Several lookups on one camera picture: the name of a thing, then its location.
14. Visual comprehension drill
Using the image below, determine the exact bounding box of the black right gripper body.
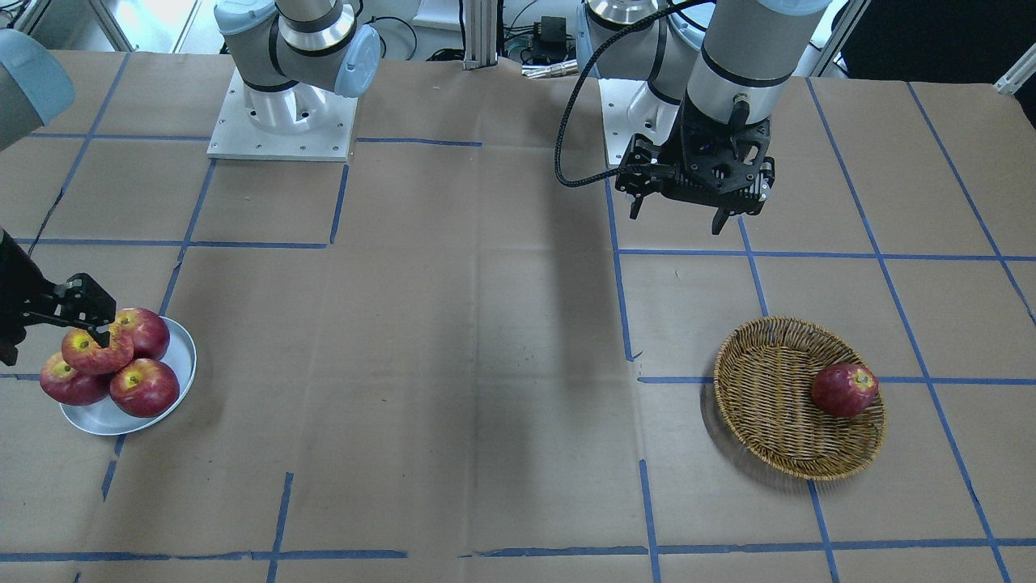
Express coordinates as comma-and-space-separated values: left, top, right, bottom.
1, 230, 49, 366

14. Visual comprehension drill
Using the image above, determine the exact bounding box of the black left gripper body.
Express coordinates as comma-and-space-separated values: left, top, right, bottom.
615, 97, 775, 215

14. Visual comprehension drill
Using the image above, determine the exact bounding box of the red yellow carried apple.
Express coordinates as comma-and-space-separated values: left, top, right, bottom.
62, 325, 134, 374

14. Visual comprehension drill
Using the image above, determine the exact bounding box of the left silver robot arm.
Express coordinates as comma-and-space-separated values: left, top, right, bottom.
576, 1, 829, 235

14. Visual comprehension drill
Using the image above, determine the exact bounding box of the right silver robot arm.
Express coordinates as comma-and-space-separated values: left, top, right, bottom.
1, 1, 380, 366

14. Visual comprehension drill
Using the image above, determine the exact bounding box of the red apple plate back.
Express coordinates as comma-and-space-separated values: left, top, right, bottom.
115, 307, 171, 360

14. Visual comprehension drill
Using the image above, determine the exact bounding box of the red apple plate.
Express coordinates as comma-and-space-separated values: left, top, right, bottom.
38, 353, 113, 406
115, 307, 171, 360
108, 358, 180, 418

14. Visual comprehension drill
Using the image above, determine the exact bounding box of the red apple plate front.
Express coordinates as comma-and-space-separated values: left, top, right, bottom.
108, 358, 180, 418

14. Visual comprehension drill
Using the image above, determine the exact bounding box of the light blue plate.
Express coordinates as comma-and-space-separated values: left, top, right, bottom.
60, 317, 197, 436

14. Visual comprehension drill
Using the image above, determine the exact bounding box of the woven wicker basket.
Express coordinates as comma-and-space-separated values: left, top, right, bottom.
713, 315, 888, 480

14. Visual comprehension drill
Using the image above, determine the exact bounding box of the red apple in basket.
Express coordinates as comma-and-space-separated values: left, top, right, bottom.
810, 363, 880, 418

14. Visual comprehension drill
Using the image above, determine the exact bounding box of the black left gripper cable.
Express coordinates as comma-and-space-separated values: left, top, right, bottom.
554, 0, 717, 190

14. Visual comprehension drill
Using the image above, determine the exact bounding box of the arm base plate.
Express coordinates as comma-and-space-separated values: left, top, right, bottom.
598, 79, 686, 169
206, 70, 359, 163

